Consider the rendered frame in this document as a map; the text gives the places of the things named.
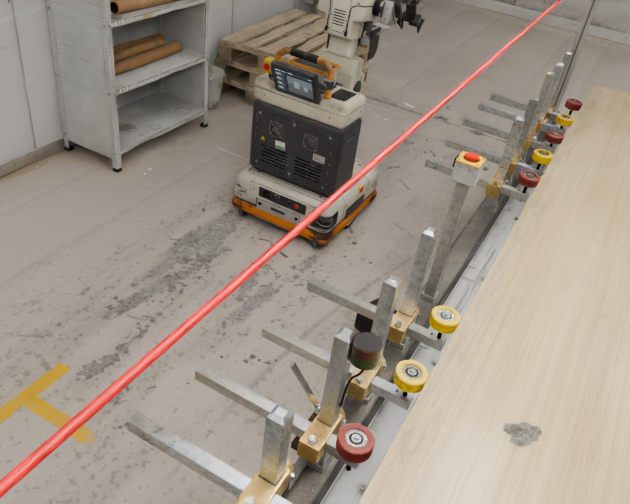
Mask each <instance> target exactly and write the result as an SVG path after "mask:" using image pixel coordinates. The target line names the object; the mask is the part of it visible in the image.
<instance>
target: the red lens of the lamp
mask: <svg viewBox="0 0 630 504"><path fill-rule="evenodd" d="M360 333H370V332H360ZM360 333H358V334H360ZM358 334H356V335H355V336H354V337H353V341H352V345H351V352H352V354H353V355H354V356H355V357H356V358H358V359H359V360H362V361H367V362H371V361H375V360H377V359H378V358H379V357H380V355H381V351H382V347H383V343H382V340H381V339H380V338H379V337H378V336H377V335H376V336H377V337H378V338H379V339H380V341H381V348H380V349H379V350H378V351H376V352H372V353H369V352H364V351H362V350H360V349H359V348H357V346H356V345H355V343H354V339H355V337H356V336H357V335H358Z"/></svg>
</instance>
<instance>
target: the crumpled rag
mask: <svg viewBox="0 0 630 504"><path fill-rule="evenodd" d="M502 429H503V430H504V432H505V433H507V434H509V435H510V436H511V438H510V443H513V444H515V445H517V446H518V445H519V446H520V447H523V446H531V443H532V442H533V441H535V442H536V441H538V440H539V439H538V438H539V437H540V436H541V435H542V430H541V429H540V428H539V426H532V425H530V424H529V423H527V422H522V423H520V424H515V423H512V422H505V424H504V426H503V428H502Z"/></svg>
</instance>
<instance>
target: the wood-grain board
mask: <svg viewBox="0 0 630 504"><path fill-rule="evenodd" d="M505 422H512V423H515V424H520V423H522V422H527V423H529V424H530V425H532V426H539V428H540V429H541V430H542V435H541V436H540V437H539V438H538V439H539V440H538V441H536V442H535V441H533V442H532V443H531V446H523V447H520V446H519V445H518V446H517V445H515V444H513V443H510V438H511V436H510V435H509V434H507V433H505V432H504V430H503V429H502V428H503V426H504V424H505ZM358 504H630V94H628V93H624V92H621V91H617V90H614V89H610V88H607V87H603V86H600V85H596V84H594V85H593V87H592V89H591V91H590V92H589V94H588V96H587V98H586V99H585V101H584V103H583V105H582V107H581V108H580V110H579V112H578V114H577V115H576V117H575V119H574V121H573V123H572V124H571V126H570V128H569V130H568V131H567V133H566V135H565V137H564V139H563V140H562V142H561V144H560V146H559V147H558V149H557V151H556V153H555V154H554V156H553V158H552V160H551V162H550V163H549V165H548V167H547V169H546V170H545V172H544V174H543V176H542V178H541V179H540V181H539V183H538V185H537V186H536V188H535V190H534V192H533V194H532V195H531V197H530V199H529V201H528V202H527V204H526V206H525V208H524V210H523V211H522V213H521V215H520V217H519V218H518V220H517V222H516V224H515V226H514V227H513V229H512V231H511V233H510V234H509V236H508V238H507V240H506V242H505V243H504V245H503V247H502V249H501V250H500V252H499V254H498V256H497V257H496V259H495V261H494V263H493V265H492V266H491V268H490V270H489V272H488V273H487V275H486V277H485V279H484V281H483V282H482V284H481V286H480V288H479V289H478V291H477V293H476V295H475V297H474V298H473V300H472V302H471V304H470V305H469V307H468V309H467V311H466V313H465V314H464V316H463V318H462V320H461V321H460V323H459V325H458V327H457V329H456V330H455V332H454V334H453V336H452V337H451V339H450V341H449V343H448V345H447V346H446V348H445V350H444V352H443V353H442V355H441V357H440V359H439V360H438V362H437V364H436V366H435V368H434V369H433V371H432V373H431V375H430V376H429V378H428V380H427V382H426V384H425V385H424V387H423V389H422V391H421V392H420V394H419V396H418V398H417V400H416V401H415V403H414V405H413V407H412V408H411V410H410V412H409V414H408V416H407V417H406V419H405V421H404V423H403V424H402V426H401V428H400V430H399V432H398V433H397V435H396V437H395V439H394V440H393V442H392V444H391V446H390V448H389V449H388V451H387V453H386V455H385V456H384V458H383V460H382V462H381V463H380V465H379V467H378V469H377V471H376V472H375V474H374V476H373V478H372V479H371V481H370V483H369V485H368V487H367V488H366V490H365V492H364V494H363V495H362V497H361V499H360V501H359V503H358Z"/></svg>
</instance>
